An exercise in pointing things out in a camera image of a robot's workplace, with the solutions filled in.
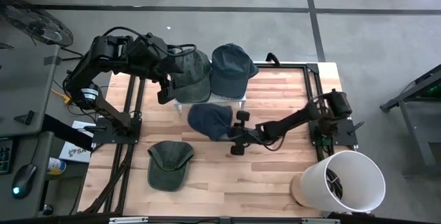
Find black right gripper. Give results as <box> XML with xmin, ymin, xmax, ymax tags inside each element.
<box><xmin>220</xmin><ymin>110</ymin><xmax>266</xmax><ymax>156</ymax></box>

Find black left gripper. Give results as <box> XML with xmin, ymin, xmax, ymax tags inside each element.
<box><xmin>137</xmin><ymin>36</ymin><xmax>183</xmax><ymax>105</ymax></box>

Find dark green cap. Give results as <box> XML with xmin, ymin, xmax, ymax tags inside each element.
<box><xmin>147</xmin><ymin>140</ymin><xmax>195</xmax><ymax>193</ymax></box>
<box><xmin>170</xmin><ymin>48</ymin><xmax>212</xmax><ymax>105</ymax></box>

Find blue denim cap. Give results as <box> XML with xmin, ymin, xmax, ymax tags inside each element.
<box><xmin>187</xmin><ymin>103</ymin><xmax>234</xmax><ymax>142</ymax></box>

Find dark slate blue cap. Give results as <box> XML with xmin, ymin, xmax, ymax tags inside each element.
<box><xmin>209</xmin><ymin>43</ymin><xmax>260</xmax><ymax>99</ymax></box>

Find white perforated metal rack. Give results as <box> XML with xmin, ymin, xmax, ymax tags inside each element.
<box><xmin>172</xmin><ymin>91</ymin><xmax>247</xmax><ymax>115</ymax></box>

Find white printed box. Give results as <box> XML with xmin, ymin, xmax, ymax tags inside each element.
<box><xmin>58</xmin><ymin>120</ymin><xmax>96</xmax><ymax>164</ymax></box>

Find white drink can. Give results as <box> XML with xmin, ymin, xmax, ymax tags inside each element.
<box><xmin>46</xmin><ymin>157</ymin><xmax>67</xmax><ymax>176</ymax></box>

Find white shade wooden base lamp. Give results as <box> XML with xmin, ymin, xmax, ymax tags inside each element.
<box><xmin>289</xmin><ymin>150</ymin><xmax>387</xmax><ymax>214</ymax></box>

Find grey desk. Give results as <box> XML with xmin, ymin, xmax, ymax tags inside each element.
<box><xmin>0</xmin><ymin>44</ymin><xmax>62</xmax><ymax>220</ymax></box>

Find small black desk item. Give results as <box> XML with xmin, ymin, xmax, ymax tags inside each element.
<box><xmin>13</xmin><ymin>110</ymin><xmax>35</xmax><ymax>127</ymax></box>

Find black round fan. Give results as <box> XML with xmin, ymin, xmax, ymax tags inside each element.
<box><xmin>0</xmin><ymin>0</ymin><xmax>74</xmax><ymax>48</ymax></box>

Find black computer mouse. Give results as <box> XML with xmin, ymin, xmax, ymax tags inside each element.
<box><xmin>11</xmin><ymin>163</ymin><xmax>38</xmax><ymax>200</ymax></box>

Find black keyboard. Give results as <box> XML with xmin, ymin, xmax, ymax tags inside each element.
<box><xmin>0</xmin><ymin>137</ymin><xmax>14</xmax><ymax>176</ymax></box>

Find black computer tower green lights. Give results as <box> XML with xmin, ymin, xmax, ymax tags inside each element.
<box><xmin>422</xmin><ymin>84</ymin><xmax>441</xmax><ymax>98</ymax></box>

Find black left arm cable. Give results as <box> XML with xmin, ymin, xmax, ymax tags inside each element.
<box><xmin>102</xmin><ymin>26</ymin><xmax>198</xmax><ymax>59</ymax></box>

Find black curved handle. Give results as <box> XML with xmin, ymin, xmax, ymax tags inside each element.
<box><xmin>265</xmin><ymin>52</ymin><xmax>282</xmax><ymax>67</ymax></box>

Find black aluminium table frame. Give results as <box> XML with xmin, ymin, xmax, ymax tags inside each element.
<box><xmin>78</xmin><ymin>61</ymin><xmax>359</xmax><ymax>218</ymax></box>

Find yellow cable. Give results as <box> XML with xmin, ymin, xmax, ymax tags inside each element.
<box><xmin>50</xmin><ymin>88</ymin><xmax>72</xmax><ymax>105</ymax></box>

